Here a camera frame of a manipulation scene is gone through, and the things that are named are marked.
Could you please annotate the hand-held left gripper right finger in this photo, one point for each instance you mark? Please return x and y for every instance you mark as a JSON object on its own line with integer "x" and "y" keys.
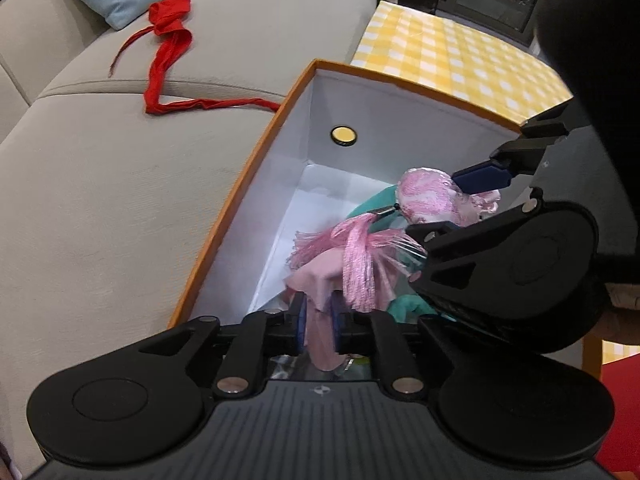
{"x": 337, "y": 325}

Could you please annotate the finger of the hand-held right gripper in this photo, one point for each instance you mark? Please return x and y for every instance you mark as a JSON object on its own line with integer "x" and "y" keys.
{"x": 482, "y": 177}
{"x": 465, "y": 230}

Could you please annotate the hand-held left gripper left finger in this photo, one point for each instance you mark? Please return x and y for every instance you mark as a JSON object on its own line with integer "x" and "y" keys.
{"x": 300, "y": 320}

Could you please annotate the pink cloth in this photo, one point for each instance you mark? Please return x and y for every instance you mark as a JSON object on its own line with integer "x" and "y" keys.
{"x": 320, "y": 340}

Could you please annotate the pink tassel ornament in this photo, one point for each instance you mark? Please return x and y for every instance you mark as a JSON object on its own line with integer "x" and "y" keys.
{"x": 435, "y": 195}

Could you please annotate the teal plush bag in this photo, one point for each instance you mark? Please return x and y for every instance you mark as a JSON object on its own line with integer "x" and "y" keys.
{"x": 412, "y": 307}

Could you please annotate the orange cardboard box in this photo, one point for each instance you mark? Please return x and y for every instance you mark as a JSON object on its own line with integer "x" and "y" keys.
{"x": 340, "y": 185}

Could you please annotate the person's right forearm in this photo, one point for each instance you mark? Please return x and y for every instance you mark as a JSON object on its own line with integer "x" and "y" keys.
{"x": 600, "y": 35}

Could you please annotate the yellow checked tablecloth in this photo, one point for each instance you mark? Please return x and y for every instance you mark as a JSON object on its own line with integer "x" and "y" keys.
{"x": 450, "y": 60}

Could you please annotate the red cube box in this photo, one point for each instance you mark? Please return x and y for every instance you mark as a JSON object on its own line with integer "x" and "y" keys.
{"x": 622, "y": 420}

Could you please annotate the beige sofa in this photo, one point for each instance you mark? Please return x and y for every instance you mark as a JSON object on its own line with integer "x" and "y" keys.
{"x": 125, "y": 185}

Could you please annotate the red ribbon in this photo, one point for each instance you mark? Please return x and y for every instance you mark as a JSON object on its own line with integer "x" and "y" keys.
{"x": 170, "y": 15}

